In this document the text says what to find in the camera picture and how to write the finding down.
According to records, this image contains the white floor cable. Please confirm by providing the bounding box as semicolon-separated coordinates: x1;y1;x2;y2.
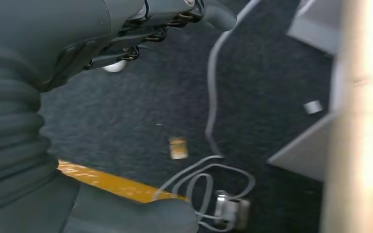
153;0;256;233

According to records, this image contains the small grey floor piece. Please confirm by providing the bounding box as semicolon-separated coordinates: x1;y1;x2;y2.
303;100;324;115

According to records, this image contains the small orange floor tag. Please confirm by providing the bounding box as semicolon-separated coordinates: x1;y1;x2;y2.
169;136;189;161

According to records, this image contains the grey panel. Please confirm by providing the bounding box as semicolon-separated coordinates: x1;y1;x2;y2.
286;0;343;57
267;109;340;183

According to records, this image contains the small white round object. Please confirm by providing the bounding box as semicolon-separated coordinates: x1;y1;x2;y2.
102;60;128;73

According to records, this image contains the power adapter plug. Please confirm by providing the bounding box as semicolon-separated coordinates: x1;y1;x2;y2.
214;190;251;231

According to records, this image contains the yellow floor strip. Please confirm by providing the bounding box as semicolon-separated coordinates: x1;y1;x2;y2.
57;160;190;204

